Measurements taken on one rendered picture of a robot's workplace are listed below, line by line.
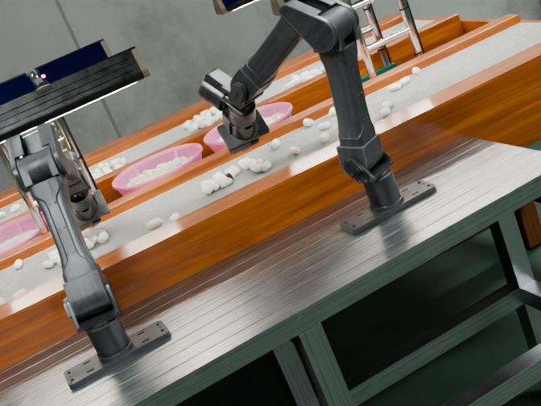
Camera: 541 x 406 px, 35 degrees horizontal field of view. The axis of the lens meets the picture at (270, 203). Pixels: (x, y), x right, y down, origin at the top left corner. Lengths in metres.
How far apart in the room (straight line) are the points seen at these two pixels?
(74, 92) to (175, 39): 1.86
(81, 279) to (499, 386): 0.81
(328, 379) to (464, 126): 0.72
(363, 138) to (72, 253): 0.58
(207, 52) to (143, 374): 2.52
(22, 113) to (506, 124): 1.09
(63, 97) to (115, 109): 1.79
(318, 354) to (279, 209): 0.42
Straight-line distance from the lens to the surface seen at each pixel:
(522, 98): 2.04
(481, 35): 2.46
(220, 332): 1.51
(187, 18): 3.83
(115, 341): 1.56
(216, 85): 1.81
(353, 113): 1.63
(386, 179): 1.67
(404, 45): 2.71
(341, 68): 1.60
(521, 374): 1.76
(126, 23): 3.76
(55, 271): 1.97
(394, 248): 1.55
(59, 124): 2.17
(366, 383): 1.88
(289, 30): 1.63
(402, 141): 1.90
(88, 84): 1.99
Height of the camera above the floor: 1.31
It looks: 19 degrees down
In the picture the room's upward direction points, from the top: 22 degrees counter-clockwise
